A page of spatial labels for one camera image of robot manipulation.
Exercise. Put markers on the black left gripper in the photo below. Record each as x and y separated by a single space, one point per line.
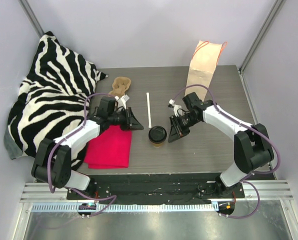
128 118

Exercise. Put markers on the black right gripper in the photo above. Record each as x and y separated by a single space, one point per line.
178 125

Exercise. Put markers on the black plastic cup lid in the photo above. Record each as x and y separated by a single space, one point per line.
157 133

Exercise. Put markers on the brown paper coffee cup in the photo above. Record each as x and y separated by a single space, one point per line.
157 144

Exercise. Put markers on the brown cardboard cup carrier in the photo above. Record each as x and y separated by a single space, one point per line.
120 86

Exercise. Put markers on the brown paper takeout bag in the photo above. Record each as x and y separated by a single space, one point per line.
204 62

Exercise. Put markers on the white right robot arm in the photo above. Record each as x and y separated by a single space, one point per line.
251 149

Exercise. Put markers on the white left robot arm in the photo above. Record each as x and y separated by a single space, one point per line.
52 163

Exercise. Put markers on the white wrapped straw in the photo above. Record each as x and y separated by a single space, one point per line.
149 110

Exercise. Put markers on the red folded cloth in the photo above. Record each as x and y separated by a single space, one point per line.
110 150

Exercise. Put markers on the zebra print cushion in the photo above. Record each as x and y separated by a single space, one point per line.
52 98

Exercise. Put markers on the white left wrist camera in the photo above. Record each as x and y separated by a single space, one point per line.
122 101

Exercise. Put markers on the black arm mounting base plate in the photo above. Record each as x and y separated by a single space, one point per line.
159 188

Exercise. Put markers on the white slotted cable duct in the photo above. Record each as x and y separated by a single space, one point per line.
81 207

